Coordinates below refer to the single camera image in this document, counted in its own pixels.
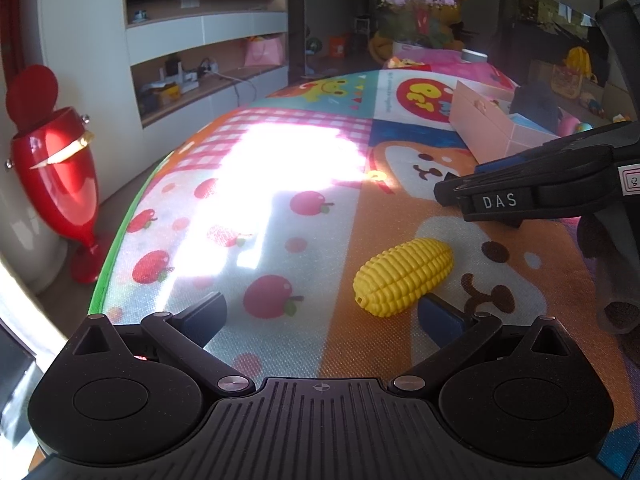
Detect black framed fish tank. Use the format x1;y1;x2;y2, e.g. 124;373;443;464
500;0;608;92

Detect person's right hand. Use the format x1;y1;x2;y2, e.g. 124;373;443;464
575;207;640;335

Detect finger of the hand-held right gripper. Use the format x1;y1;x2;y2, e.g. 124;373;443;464
434;157;618;230
475;121;640;175

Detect red goblet-shaped bin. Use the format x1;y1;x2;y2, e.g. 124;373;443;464
5;64;113;285

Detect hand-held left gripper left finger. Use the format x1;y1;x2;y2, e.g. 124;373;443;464
72;291;257;397

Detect colourful cartoon play mat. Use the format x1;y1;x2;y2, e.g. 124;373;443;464
87;57;640;480

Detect yellow cardboard box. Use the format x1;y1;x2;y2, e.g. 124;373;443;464
147;85;181;106

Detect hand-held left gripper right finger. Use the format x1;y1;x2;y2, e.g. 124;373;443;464
391;292;569;397

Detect blue and white packet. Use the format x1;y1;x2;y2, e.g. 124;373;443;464
509;82;561;133

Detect pink cardboard box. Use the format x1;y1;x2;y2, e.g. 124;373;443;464
448;80;563;166

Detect yellow and pink snack packet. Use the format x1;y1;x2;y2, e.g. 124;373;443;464
385;55;431;70

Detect yellow and pink toy bag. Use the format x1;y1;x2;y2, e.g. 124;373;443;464
552;46;598;98

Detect white power cable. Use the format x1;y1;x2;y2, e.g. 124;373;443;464
210;71;253;108

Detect purple flower bouquet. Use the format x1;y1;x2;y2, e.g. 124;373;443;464
375;0;458;46

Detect yellow toy corn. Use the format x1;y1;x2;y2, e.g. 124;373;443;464
352;238;454;318

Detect small green desk fan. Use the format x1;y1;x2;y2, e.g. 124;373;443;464
306;36;323;73

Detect white wall shelf unit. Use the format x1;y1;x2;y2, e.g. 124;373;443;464
37;0;291;131

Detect pink gift bag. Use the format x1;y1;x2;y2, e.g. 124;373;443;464
243;36;285;67

